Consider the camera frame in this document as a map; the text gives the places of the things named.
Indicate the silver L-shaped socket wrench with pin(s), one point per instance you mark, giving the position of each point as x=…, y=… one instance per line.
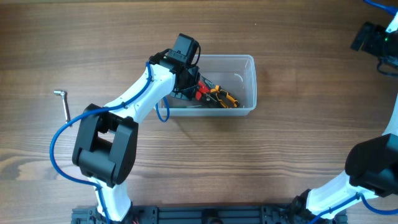
x=63, y=95

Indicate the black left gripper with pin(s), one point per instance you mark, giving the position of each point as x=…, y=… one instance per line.
x=189, y=93

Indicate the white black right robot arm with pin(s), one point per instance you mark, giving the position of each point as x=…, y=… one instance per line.
x=371, y=166

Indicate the clear plastic container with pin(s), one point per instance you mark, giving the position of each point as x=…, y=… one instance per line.
x=235, y=73

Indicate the green handled screwdriver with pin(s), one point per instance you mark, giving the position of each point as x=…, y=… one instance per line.
x=183, y=107

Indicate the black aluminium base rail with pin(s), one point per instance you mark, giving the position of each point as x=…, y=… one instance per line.
x=267, y=214

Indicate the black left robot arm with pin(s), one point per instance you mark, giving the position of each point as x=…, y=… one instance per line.
x=106, y=143

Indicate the orange black long-nose pliers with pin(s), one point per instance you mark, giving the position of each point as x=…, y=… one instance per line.
x=224, y=98

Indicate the red handled wire stripper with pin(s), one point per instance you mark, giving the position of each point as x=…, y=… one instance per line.
x=203, y=95

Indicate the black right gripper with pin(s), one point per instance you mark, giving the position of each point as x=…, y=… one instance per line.
x=371, y=46

